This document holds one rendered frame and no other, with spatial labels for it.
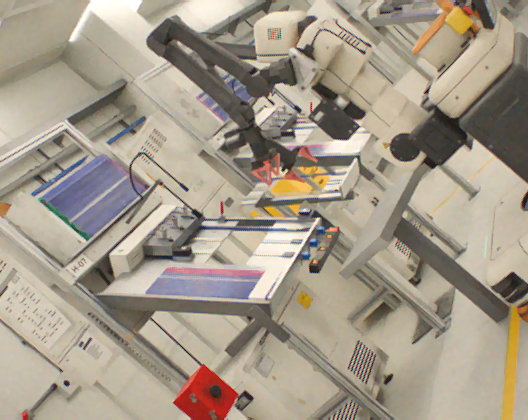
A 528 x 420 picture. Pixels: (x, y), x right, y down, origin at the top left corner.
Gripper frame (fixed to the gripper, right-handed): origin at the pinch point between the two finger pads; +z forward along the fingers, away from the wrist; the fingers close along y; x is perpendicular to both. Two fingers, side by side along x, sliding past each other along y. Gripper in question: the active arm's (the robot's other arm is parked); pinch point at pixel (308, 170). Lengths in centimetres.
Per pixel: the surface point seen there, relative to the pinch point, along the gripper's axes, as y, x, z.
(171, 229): 60, -6, -39
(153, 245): 62, 8, -39
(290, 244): 34.4, -7.0, 8.1
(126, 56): 120, -291, -212
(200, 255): 56, 4, -21
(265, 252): 39.7, 0.8, 1.7
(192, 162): 76, -105, -71
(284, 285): 34.6, 23.1, 16.5
